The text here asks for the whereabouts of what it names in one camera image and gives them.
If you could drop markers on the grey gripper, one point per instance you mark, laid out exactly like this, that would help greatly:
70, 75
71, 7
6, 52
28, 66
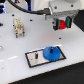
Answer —
63, 8

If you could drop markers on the red gear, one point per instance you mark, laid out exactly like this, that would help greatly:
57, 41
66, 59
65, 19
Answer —
61, 25

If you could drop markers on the blue gear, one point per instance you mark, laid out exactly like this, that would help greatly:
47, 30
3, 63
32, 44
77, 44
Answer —
51, 53

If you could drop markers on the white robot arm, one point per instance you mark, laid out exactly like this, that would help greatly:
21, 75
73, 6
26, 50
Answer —
63, 12

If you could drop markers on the left metal peg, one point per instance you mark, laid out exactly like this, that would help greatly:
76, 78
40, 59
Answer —
35, 55

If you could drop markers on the beige connector block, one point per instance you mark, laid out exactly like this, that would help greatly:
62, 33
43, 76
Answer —
18, 27

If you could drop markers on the black-framed peg base plate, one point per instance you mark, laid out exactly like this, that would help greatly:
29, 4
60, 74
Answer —
32, 62

